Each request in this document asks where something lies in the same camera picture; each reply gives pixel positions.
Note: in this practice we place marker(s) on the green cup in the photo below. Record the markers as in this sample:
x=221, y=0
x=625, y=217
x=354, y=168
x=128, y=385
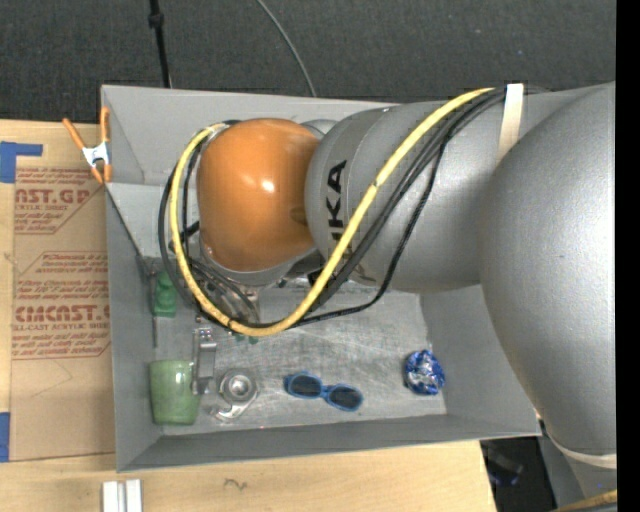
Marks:
x=172, y=395

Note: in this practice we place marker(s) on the blue sunglasses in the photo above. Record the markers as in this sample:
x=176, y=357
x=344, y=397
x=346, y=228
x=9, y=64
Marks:
x=325, y=392

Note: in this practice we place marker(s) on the green plastic toy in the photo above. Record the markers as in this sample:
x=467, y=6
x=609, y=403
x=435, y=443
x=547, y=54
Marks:
x=164, y=297

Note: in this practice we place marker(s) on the brown cardboard board red print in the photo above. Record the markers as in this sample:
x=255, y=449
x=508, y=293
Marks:
x=55, y=380

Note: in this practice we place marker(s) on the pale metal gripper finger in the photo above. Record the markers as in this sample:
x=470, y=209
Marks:
x=205, y=360

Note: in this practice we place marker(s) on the grey metal bin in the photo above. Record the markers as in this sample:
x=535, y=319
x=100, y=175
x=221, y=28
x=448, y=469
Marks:
x=350, y=360

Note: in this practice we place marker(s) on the blue and white crumpled packet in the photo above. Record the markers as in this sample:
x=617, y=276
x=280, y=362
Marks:
x=424, y=372

